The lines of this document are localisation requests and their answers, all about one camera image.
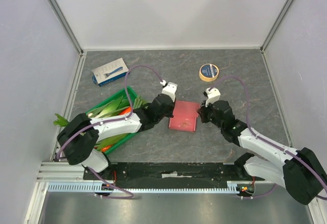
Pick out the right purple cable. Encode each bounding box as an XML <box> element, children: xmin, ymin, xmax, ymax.
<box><xmin>208</xmin><ymin>76</ymin><xmax>327</xmax><ymax>201</ymax></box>

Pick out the pink paper box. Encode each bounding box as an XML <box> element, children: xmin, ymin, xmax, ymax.
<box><xmin>168</xmin><ymin>100</ymin><xmax>200</xmax><ymax>132</ymax></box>

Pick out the orange toy carrot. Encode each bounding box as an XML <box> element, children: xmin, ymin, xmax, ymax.
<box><xmin>120</xmin><ymin>107</ymin><xmax>131</xmax><ymax>115</ymax></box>

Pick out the green bean bundle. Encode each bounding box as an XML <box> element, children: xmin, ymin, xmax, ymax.
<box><xmin>133</xmin><ymin>96</ymin><xmax>144</xmax><ymax>109</ymax></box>

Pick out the purple cable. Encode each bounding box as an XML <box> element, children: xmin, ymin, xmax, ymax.
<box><xmin>208</xmin><ymin>76</ymin><xmax>327</xmax><ymax>201</ymax></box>
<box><xmin>56</xmin><ymin>65</ymin><xmax>167</xmax><ymax>199</ymax></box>

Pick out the green plastic basket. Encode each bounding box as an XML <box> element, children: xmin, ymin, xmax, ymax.
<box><xmin>86</xmin><ymin>87</ymin><xmax>147</xmax><ymax>155</ymax></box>

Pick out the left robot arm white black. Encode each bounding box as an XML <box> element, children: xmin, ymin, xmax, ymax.
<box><xmin>57</xmin><ymin>93</ymin><xmax>176</xmax><ymax>180</ymax></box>

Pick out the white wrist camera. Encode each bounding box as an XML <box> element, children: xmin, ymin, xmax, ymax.
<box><xmin>203</xmin><ymin>87</ymin><xmax>221</xmax><ymax>107</ymax></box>
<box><xmin>160</xmin><ymin>80</ymin><xmax>177</xmax><ymax>102</ymax></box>

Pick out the blue white razor box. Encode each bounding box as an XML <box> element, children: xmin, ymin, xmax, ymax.
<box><xmin>92</xmin><ymin>58</ymin><xmax>129</xmax><ymax>86</ymax></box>

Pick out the grey slotted cable duct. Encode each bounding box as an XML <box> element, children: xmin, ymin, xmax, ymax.
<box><xmin>47</xmin><ymin>182</ymin><xmax>241</xmax><ymax>194</ymax></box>

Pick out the green leafy toy vegetable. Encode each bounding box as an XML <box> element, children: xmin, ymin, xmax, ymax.
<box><xmin>53</xmin><ymin>113</ymin><xmax>69</xmax><ymax>127</ymax></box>

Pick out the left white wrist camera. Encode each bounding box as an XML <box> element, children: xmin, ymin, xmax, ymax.
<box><xmin>160</xmin><ymin>80</ymin><xmax>177</xmax><ymax>102</ymax></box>

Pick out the green toy leek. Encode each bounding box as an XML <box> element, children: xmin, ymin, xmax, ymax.
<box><xmin>86</xmin><ymin>96</ymin><xmax>130</xmax><ymax>118</ymax></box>

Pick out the masking tape roll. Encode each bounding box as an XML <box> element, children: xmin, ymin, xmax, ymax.
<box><xmin>199</xmin><ymin>63</ymin><xmax>219</xmax><ymax>82</ymax></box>

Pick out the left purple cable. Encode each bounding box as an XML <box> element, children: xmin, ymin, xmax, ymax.
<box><xmin>56</xmin><ymin>65</ymin><xmax>167</xmax><ymax>199</ymax></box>

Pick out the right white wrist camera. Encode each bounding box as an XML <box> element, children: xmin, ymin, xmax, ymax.
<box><xmin>203</xmin><ymin>87</ymin><xmax>221</xmax><ymax>107</ymax></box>

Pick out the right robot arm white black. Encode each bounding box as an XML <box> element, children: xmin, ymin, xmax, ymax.
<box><xmin>198</xmin><ymin>101</ymin><xmax>326</xmax><ymax>205</ymax></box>

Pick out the small clear plastic bag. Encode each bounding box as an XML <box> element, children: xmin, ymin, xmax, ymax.
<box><xmin>179</xmin><ymin>120</ymin><xmax>192</xmax><ymax>128</ymax></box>

